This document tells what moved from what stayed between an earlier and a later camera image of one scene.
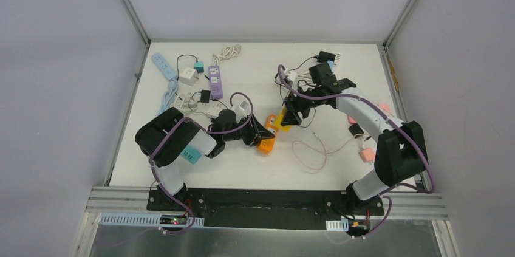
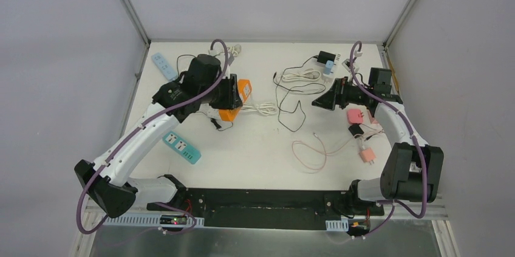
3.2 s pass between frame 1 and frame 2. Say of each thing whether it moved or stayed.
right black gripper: moved
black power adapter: stayed
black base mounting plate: stayed
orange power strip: moved
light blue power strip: stayed
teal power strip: stayed
